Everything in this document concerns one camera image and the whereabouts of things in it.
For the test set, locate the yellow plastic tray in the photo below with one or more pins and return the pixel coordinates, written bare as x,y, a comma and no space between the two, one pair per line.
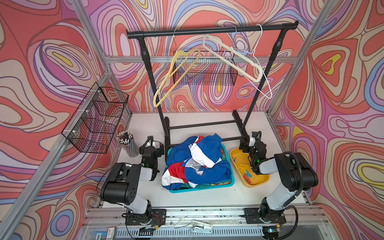
238,157

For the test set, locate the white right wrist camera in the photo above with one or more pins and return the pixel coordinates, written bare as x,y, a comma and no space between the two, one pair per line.
255,139

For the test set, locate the clear pencil cup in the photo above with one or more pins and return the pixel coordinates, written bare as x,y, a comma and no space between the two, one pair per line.
126,139

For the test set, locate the black wire basket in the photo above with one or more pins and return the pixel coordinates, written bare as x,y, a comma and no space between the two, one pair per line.
96,119
203,69

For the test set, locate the black clothes rack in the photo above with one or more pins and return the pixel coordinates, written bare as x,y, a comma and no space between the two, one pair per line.
244,137

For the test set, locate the blue white red jacket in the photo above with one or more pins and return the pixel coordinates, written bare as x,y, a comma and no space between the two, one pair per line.
196,161

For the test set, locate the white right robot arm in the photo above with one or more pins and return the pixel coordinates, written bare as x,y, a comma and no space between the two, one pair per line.
296,175

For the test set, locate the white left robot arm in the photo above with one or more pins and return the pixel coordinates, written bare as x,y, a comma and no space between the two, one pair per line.
121,185

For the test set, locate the teal plastic basket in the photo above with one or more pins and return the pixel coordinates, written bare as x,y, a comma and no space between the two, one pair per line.
223,184

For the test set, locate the black wire basket rear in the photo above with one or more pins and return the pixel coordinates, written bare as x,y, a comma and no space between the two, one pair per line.
203,69

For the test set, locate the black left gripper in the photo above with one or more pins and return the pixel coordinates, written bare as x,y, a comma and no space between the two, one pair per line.
160,151

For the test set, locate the metal hanger of teal jacket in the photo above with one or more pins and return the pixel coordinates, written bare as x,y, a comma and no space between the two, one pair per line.
231,63

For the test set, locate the red clothespin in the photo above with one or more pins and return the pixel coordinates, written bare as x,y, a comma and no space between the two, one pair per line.
247,179

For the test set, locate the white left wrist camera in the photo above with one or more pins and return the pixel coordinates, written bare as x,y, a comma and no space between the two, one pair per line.
150,142

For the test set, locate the black wire basket left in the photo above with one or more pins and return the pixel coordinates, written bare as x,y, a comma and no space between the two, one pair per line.
96,119

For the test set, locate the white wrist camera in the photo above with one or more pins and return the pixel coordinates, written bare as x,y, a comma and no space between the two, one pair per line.
150,142
255,139

